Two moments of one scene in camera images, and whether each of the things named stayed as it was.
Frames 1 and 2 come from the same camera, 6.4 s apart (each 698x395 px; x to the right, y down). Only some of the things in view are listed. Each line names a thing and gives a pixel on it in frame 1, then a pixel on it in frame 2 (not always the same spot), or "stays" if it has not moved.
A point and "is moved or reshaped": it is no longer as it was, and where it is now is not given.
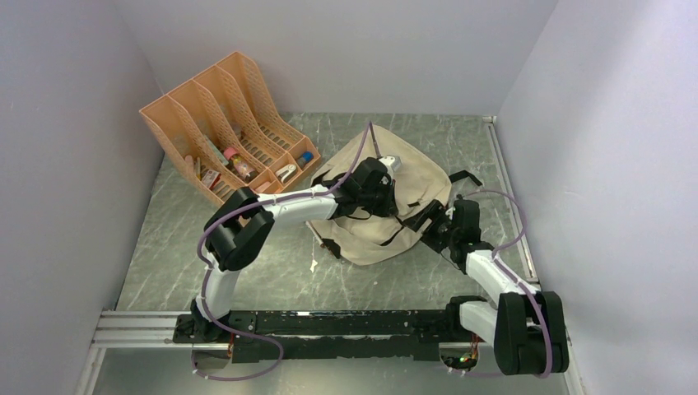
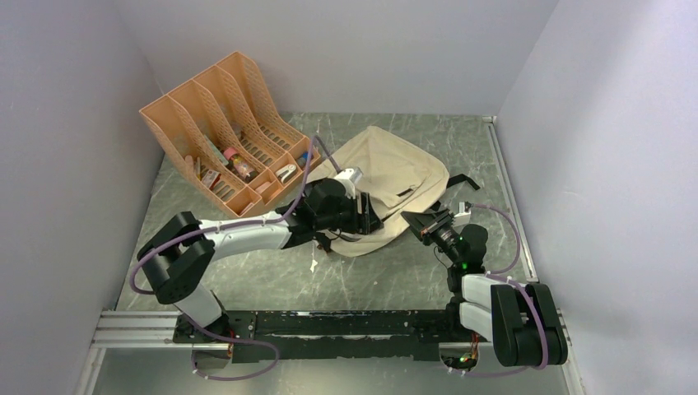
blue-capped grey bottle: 304,158 stays
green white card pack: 221,158 stays
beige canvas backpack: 420,184 is moved or reshaped
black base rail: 268,336 stays
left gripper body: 379,200 -> 346,216
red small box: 211,178 stays
